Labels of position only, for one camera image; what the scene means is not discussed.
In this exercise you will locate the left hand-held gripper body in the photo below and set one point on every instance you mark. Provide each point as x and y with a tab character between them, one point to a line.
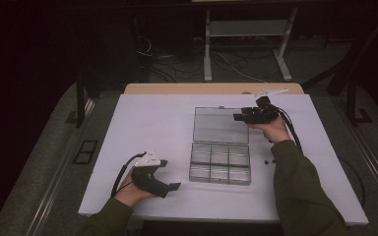
149	180

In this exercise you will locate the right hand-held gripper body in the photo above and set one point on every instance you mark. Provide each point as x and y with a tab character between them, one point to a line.
262	114

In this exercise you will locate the clear plastic compartment box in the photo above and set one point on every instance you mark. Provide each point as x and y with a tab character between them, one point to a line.
220	164

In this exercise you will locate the black floor socket plate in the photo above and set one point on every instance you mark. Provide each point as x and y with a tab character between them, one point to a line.
85	151

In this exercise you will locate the white metal shelf stand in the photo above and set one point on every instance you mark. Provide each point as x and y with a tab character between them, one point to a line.
249	28

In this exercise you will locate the person's right hand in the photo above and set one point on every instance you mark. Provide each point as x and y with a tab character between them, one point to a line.
275	131

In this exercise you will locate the person's left hand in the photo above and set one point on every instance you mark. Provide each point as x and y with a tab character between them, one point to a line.
128	195

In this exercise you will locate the black metal stand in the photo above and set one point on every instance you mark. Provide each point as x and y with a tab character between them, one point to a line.
80	98
351	82

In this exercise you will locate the wooden table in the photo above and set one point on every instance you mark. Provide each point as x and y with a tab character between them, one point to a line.
190	88

